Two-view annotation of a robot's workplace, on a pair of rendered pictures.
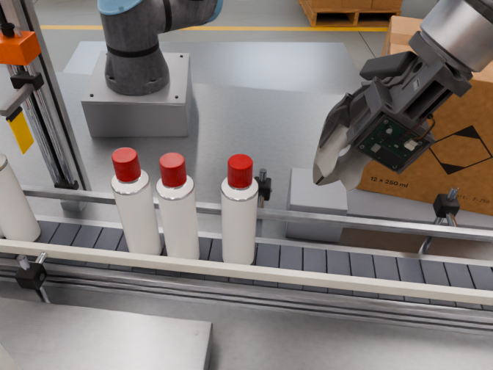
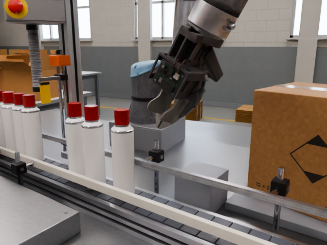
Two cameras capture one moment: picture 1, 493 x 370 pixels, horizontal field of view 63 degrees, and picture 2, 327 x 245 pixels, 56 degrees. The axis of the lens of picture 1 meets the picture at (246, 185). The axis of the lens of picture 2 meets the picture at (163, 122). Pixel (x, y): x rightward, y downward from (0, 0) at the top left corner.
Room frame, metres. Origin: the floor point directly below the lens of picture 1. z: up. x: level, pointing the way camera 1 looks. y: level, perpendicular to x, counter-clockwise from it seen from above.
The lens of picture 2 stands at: (-0.12, -0.41, 1.22)
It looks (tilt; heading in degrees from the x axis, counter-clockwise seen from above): 14 degrees down; 31
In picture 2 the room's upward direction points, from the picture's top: straight up
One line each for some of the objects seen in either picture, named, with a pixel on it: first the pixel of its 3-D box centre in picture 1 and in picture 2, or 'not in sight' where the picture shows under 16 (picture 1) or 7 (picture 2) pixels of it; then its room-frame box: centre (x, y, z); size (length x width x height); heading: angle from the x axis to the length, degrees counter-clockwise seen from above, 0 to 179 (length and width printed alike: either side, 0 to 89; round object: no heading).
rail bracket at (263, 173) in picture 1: (260, 215); (151, 174); (0.47, -0.03, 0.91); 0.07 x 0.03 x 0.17; 175
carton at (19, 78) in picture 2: not in sight; (31, 76); (1.59, 1.94, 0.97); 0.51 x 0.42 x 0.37; 10
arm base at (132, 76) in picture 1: (135, 59); (146, 106); (0.89, 0.27, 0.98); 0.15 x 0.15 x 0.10
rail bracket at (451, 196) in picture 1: (440, 233); (275, 211); (0.45, -0.32, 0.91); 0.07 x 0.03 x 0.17; 175
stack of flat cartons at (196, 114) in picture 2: not in sight; (180, 110); (4.42, 1.96, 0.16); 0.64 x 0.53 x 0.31; 99
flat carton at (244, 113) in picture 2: not in sight; (258, 114); (5.01, 0.81, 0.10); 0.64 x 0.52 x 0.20; 92
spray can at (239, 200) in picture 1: (238, 215); (122, 152); (0.40, 0.01, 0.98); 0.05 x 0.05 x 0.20
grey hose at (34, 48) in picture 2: not in sight; (35, 59); (0.54, 0.46, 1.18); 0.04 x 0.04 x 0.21
